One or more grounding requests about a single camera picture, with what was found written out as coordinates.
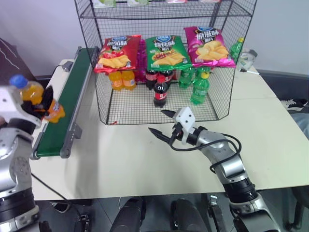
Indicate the red potato chips bag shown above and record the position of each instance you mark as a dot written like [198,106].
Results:
[118,52]

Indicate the shiny magenta snack bag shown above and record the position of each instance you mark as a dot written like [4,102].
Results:
[140,58]

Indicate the green potato chips bag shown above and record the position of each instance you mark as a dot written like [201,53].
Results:
[166,52]

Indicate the green snack box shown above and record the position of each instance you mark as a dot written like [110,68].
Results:
[137,2]
[107,2]

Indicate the green conveyor belt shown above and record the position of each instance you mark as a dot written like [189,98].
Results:
[65,101]

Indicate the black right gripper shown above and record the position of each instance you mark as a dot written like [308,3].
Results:
[177,133]

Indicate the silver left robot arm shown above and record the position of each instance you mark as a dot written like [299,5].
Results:
[14,169]

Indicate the dark brown bag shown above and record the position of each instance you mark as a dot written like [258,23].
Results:
[14,60]

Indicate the cola bottle red label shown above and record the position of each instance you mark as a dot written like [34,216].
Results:
[150,78]
[171,75]

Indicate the magenta potato chips bag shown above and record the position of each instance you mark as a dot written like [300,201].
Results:
[208,46]

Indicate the black and white sneaker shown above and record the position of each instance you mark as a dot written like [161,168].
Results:
[294,104]

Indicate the blue jeans leg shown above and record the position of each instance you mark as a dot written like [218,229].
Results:
[303,124]

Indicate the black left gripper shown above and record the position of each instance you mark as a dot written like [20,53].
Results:
[29,108]

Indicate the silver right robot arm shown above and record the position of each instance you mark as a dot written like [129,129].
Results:
[231,166]

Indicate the pink snack box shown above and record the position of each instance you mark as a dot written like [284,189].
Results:
[176,1]

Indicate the black chair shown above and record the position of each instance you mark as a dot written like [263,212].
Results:
[298,207]

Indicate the cola bottle red cap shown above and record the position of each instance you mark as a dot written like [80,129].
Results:
[161,93]

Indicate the white marker pen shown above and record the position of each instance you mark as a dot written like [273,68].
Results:
[249,71]

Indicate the dark rounded shape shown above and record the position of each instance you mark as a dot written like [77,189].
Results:
[188,215]
[128,215]

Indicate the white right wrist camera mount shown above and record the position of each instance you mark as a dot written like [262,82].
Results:
[186,119]

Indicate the orange soda bottle blue cap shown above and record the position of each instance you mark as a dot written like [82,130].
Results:
[33,90]

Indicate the green soda bottle yellow cap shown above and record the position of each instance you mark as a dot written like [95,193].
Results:
[236,49]
[200,89]

